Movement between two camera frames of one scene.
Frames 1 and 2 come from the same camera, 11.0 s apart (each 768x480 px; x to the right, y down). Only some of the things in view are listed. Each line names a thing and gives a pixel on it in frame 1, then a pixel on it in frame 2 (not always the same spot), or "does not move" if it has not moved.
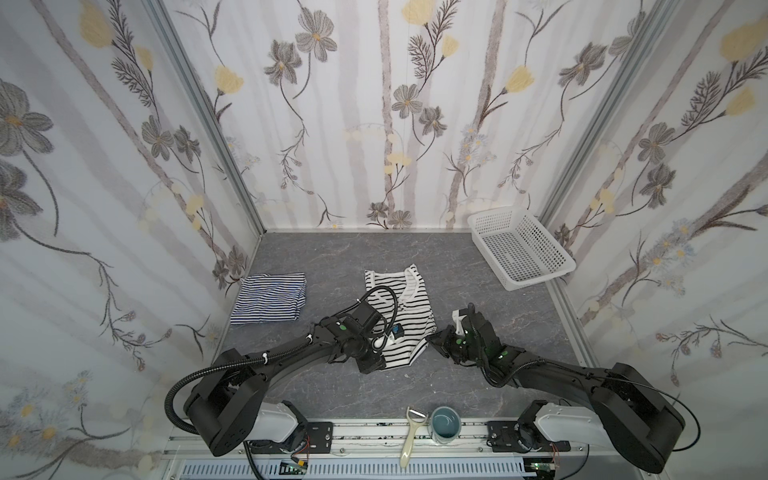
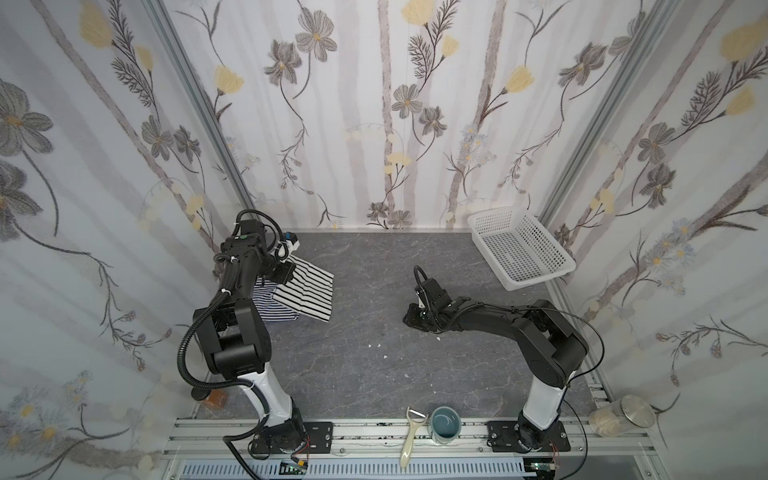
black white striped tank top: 403,299 -> 308,290
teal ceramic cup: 445,425 does not move
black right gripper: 450,342 -> 424,309
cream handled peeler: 416,419 does not move
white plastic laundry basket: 519,249 does not move
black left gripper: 372,355 -> 274,271
